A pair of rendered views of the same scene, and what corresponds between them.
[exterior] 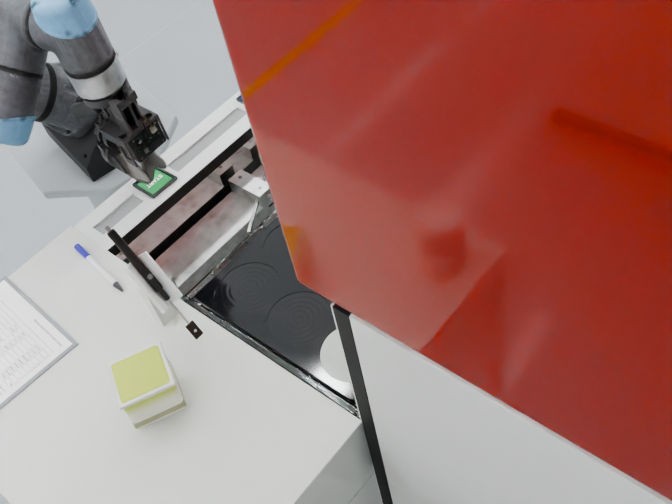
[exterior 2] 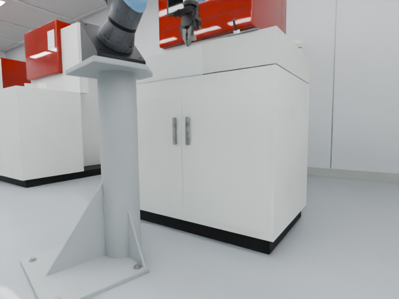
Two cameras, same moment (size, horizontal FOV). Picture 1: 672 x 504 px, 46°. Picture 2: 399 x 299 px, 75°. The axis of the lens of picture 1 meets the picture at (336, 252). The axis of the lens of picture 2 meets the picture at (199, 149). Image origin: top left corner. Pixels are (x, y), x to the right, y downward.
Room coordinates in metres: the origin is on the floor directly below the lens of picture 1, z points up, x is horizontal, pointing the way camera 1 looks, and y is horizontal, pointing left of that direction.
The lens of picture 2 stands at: (1.31, 1.62, 0.57)
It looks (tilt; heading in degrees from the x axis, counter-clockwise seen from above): 5 degrees down; 255
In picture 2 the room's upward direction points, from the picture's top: 1 degrees counter-clockwise
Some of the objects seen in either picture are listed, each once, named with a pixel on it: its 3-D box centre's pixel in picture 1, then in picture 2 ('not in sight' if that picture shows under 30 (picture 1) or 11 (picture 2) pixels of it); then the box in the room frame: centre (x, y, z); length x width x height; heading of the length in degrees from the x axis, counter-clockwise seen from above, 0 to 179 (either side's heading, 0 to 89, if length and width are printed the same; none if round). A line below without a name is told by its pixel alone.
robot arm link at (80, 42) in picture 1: (71, 28); not in sight; (0.99, 0.28, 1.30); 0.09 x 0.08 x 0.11; 47
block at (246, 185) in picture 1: (251, 187); not in sight; (1.03, 0.12, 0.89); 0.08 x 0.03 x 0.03; 40
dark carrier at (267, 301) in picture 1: (344, 272); not in sight; (0.79, -0.01, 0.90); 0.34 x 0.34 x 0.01; 40
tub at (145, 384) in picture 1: (148, 386); not in sight; (0.59, 0.28, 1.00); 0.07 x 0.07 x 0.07; 14
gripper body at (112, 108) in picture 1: (122, 118); (190, 16); (0.98, 0.27, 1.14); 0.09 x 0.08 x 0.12; 40
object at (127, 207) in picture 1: (216, 168); (165, 68); (1.11, 0.18, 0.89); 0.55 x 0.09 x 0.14; 130
